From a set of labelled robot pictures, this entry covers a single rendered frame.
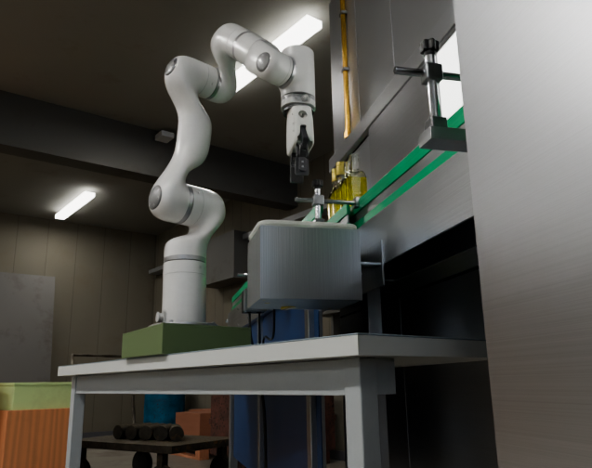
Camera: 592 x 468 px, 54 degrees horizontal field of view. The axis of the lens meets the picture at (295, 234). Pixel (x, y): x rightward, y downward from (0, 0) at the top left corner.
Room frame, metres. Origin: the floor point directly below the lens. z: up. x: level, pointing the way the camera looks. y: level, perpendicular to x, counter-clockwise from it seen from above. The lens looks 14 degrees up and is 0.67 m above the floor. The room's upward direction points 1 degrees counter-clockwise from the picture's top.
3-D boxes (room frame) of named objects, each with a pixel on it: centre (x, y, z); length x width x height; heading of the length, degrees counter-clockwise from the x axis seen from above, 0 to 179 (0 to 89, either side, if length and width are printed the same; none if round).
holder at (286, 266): (1.29, -0.04, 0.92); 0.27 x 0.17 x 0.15; 104
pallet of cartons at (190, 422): (6.41, 0.94, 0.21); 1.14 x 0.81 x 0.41; 38
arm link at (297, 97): (1.29, -0.01, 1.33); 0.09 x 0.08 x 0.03; 12
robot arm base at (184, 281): (1.62, 0.31, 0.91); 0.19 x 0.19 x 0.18
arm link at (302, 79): (1.29, -0.01, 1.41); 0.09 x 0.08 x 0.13; 134
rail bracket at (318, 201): (1.42, -0.08, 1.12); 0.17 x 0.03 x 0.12; 104
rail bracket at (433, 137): (0.80, -0.23, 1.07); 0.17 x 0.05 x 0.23; 104
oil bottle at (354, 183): (1.57, -0.17, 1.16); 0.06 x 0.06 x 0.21; 14
